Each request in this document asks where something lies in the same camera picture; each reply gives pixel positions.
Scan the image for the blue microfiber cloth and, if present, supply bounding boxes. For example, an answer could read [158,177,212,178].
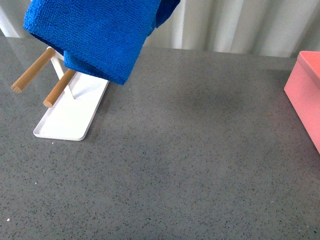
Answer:
[23,0,179,85]

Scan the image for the pink plastic bin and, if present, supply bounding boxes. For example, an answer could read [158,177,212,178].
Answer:
[284,51,320,151]

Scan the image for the white towel rack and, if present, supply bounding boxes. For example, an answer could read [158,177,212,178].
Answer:
[11,47,109,141]

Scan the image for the white curtain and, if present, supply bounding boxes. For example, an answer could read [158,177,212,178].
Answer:
[0,0,320,59]

